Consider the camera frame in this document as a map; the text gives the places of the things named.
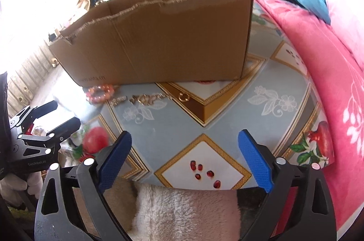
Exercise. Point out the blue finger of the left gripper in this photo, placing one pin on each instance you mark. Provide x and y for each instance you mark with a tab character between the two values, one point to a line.
63	131
29	114

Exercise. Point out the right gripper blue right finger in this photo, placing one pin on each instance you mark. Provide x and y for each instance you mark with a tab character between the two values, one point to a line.
254	157

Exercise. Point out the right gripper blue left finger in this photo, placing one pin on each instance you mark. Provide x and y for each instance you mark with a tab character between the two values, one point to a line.
111	159

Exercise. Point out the silver rhinestone clip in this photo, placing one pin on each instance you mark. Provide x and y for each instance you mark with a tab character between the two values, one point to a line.
117	100

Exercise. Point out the white gloved left hand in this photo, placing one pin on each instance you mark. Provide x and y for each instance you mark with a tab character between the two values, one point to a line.
33	184

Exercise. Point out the white fluffy blanket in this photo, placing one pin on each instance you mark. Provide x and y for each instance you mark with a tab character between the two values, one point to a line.
149	212

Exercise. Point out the patterned fruit tablecloth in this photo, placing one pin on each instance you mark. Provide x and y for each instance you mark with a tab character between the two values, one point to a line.
185	135

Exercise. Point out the pink floral quilt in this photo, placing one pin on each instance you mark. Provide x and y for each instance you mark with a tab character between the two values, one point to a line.
339	82

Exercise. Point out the brown cardboard box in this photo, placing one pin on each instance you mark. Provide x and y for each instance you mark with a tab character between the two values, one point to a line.
148	41

